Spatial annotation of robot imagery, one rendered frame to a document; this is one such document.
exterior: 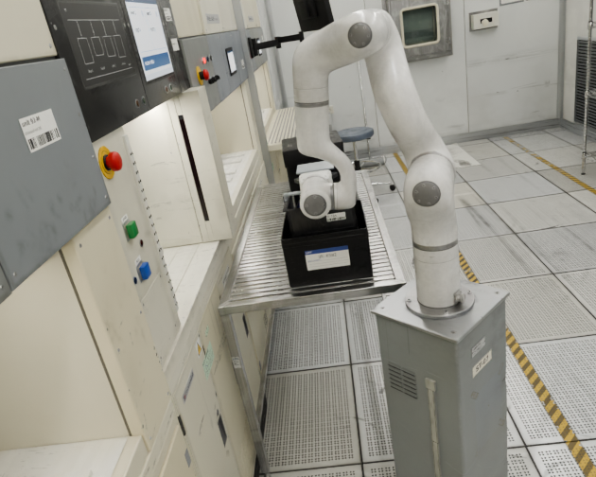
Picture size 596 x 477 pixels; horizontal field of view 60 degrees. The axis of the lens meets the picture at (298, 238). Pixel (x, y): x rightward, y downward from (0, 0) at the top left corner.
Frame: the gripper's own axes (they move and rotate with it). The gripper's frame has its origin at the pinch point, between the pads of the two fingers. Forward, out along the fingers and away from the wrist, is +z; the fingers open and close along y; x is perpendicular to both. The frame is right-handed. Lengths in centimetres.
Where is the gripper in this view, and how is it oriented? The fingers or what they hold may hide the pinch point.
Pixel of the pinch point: (315, 172)
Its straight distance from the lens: 168.0
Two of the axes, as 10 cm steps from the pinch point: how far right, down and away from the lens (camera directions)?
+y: 9.8, -1.4, -1.0
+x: -1.7, -9.1, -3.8
